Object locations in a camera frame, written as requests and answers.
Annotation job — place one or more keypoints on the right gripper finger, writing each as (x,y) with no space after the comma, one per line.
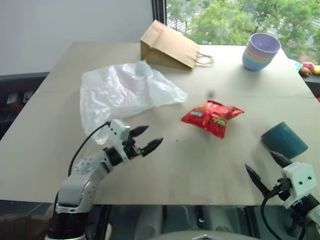
(256,178)
(281,158)

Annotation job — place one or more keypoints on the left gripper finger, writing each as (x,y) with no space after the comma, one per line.
(140,130)
(152,146)

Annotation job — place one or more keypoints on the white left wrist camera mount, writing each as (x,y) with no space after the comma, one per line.
(118,132)

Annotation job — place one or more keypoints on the pink and yellow plush toy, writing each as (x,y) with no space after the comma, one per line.
(308,68)

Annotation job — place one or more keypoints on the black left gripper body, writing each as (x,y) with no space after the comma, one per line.
(132,149)

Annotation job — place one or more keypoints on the light blue plastic bowl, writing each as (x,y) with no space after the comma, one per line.
(255,65)

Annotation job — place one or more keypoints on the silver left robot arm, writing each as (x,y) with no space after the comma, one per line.
(82,180)

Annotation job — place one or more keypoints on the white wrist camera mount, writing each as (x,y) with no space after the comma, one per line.
(298,178)
(118,132)

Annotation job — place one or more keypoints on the red and white small box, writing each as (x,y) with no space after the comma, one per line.
(28,96)
(12,98)

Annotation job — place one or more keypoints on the dark teal ribbed cup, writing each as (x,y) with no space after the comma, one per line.
(285,138)

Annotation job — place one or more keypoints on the green plastic bowl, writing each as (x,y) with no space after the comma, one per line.
(245,56)

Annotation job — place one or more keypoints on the pink plastic bowl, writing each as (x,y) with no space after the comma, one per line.
(248,51)

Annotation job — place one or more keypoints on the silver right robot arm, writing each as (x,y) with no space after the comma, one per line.
(311,212)

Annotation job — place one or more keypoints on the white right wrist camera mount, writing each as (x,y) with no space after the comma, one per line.
(298,178)

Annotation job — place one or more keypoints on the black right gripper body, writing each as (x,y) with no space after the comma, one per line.
(280,188)

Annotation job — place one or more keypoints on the purple plastic bowl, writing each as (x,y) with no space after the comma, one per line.
(266,42)

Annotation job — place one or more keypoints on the clear crumpled plastic bag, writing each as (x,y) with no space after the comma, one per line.
(120,92)

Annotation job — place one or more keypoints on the red snack packet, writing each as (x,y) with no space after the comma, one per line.
(212,117)

